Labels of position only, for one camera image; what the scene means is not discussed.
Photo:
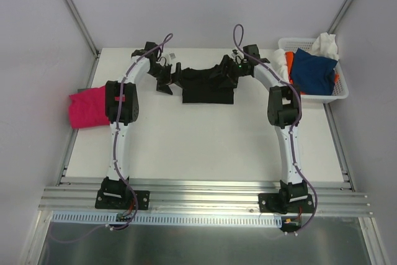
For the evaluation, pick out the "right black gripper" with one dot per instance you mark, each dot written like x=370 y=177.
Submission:
x=226 y=71

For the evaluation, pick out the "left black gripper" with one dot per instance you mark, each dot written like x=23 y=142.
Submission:
x=167 y=78

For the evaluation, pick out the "black t shirt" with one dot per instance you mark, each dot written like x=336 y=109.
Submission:
x=198 y=89

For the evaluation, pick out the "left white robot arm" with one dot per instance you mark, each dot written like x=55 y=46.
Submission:
x=122 y=110

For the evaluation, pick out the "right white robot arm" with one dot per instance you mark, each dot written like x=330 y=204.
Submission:
x=283 y=111

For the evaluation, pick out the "white t shirt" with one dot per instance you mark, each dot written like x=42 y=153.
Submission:
x=279 y=63

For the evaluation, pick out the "orange t shirt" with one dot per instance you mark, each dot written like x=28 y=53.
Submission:
x=290 y=66

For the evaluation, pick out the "blue t shirt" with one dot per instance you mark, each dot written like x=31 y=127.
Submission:
x=319 y=73

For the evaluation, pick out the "folded pink t shirt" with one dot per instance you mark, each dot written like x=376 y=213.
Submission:
x=87 y=109

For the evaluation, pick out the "white cloth in basket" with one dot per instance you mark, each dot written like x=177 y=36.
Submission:
x=325 y=46

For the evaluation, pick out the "white plastic basket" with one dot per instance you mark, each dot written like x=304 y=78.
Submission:
x=291 y=44

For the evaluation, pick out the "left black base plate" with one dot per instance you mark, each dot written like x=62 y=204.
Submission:
x=117 y=202

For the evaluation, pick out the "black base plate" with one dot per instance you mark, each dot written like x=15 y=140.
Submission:
x=272 y=203
x=117 y=202

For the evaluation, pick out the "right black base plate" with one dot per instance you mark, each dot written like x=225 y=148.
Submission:
x=272 y=203

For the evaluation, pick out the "white slotted cable duct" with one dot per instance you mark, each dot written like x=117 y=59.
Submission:
x=169 y=219

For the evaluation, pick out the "aluminium mounting rail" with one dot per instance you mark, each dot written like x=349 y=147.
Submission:
x=336 y=199

